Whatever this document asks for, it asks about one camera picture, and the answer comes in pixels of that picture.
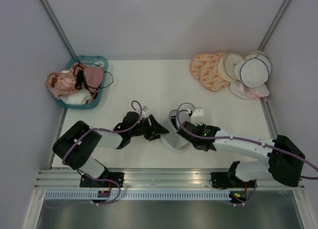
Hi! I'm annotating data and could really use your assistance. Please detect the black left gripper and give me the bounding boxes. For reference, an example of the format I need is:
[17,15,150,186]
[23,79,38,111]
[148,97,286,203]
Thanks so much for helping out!
[130,114,169,141]

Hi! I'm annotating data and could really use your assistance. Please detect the white mesh laundry bag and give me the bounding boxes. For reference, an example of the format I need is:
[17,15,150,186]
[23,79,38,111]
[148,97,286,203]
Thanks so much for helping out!
[161,102,195,152]

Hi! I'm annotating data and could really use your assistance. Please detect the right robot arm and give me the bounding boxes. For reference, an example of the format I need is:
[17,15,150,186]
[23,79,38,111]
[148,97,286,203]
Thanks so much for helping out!
[177,121,305,188]

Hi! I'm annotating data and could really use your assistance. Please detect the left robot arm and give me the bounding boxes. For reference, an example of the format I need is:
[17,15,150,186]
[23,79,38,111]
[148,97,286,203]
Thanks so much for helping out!
[52,111,169,187]

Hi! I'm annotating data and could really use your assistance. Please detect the floral peach laundry bag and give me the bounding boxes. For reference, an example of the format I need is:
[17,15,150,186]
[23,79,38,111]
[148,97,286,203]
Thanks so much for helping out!
[199,61,230,92]

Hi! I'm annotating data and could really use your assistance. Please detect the white pink-trimmed laundry bag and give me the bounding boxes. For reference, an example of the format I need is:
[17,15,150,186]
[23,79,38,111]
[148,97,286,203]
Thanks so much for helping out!
[230,81,270,100]

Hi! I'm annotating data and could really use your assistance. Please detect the beige round laundry bag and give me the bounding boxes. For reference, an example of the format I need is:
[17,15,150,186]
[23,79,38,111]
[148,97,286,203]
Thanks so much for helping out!
[218,53,245,82]

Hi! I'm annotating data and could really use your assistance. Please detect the teal plastic basket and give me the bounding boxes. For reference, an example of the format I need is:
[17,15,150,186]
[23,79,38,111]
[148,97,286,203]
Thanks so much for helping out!
[55,55,113,110]

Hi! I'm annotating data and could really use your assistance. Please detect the white clothing in basket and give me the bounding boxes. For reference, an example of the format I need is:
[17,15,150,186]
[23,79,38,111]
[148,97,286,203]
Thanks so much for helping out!
[61,89,91,105]

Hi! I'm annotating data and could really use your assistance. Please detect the peach satin garment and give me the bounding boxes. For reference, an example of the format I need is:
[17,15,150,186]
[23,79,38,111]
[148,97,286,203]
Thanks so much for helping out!
[46,63,86,99]

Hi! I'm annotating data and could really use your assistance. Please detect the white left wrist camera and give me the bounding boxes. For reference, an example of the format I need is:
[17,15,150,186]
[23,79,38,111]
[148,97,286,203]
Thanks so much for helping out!
[135,106,148,119]

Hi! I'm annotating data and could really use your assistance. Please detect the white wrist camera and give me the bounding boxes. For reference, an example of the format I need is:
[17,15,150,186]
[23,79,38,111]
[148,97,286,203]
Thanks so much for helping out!
[190,108,206,126]
[135,106,148,119]

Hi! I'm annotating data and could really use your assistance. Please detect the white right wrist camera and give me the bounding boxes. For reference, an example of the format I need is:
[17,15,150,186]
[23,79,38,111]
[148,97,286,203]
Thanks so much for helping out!
[190,108,206,126]

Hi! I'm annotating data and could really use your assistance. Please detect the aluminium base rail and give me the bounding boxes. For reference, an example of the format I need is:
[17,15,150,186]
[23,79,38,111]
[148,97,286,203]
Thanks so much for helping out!
[34,168,305,190]

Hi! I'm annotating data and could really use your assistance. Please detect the pink bra black straps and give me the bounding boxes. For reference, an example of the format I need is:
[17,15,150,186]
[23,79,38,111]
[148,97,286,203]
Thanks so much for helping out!
[72,62,114,92]

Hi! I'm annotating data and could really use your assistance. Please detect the white slotted cable duct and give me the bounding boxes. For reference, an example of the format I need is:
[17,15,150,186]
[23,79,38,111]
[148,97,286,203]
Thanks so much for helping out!
[45,190,230,201]

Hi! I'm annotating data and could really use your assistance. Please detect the left aluminium frame post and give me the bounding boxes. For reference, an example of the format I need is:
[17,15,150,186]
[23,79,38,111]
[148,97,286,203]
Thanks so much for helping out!
[39,0,77,58]

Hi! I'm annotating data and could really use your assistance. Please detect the aluminium frame post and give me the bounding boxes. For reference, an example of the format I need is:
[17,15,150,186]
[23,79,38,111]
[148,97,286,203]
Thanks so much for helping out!
[39,0,77,58]
[257,0,293,51]

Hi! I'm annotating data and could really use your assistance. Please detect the right aluminium frame post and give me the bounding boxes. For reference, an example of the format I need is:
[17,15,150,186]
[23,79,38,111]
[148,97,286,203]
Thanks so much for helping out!
[257,0,293,51]

